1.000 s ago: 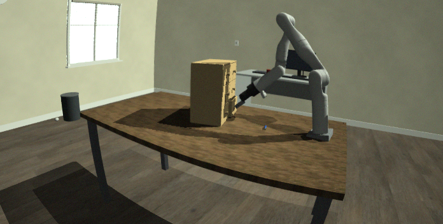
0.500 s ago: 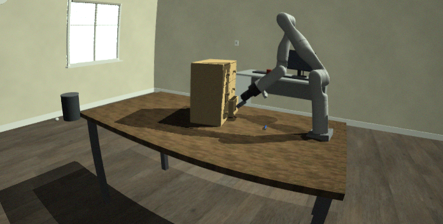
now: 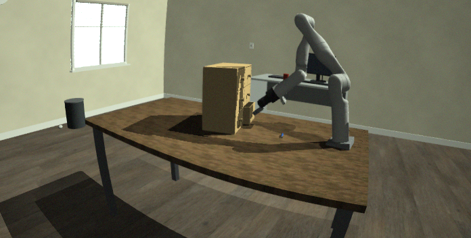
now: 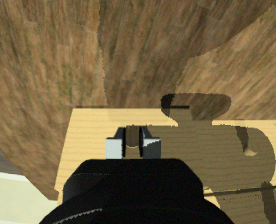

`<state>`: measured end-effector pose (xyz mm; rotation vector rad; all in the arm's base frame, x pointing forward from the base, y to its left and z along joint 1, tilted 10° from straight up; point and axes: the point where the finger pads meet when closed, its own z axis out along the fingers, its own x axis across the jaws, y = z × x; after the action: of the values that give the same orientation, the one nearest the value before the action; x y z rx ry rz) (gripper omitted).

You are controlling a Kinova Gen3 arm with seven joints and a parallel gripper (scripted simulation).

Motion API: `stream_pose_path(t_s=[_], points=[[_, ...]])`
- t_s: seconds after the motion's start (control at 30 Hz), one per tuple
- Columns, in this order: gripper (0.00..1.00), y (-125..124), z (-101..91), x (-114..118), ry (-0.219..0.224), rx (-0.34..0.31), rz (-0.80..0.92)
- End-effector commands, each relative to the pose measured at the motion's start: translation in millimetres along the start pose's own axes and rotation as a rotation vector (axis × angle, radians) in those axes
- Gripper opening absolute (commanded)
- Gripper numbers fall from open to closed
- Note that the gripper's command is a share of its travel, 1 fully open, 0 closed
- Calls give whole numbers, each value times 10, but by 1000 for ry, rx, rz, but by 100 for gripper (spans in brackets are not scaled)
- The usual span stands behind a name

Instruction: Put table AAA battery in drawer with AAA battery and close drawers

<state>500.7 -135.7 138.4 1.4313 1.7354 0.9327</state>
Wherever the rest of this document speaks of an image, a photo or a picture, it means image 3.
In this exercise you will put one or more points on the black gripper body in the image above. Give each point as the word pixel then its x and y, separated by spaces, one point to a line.
pixel 273 95

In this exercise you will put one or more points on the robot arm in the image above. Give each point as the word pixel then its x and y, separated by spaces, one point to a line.
pixel 337 83

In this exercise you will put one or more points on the tan wooden chest of drawers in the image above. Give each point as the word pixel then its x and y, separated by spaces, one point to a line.
pixel 219 94

